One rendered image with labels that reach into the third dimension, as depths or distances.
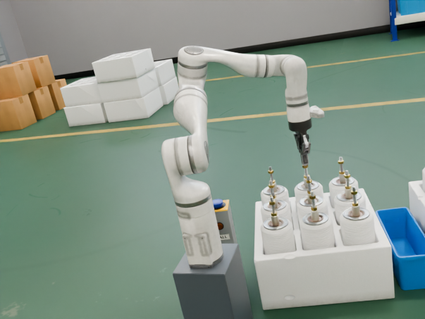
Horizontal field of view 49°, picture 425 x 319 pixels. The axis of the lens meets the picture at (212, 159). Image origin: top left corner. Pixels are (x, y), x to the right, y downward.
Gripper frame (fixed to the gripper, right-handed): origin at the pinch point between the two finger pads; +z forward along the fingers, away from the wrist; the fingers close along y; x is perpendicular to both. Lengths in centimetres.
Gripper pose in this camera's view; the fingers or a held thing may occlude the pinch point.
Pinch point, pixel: (304, 158)
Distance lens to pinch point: 159.6
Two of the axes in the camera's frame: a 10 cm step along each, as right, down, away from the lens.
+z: 1.9, 9.2, 3.4
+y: 0.8, 3.3, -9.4
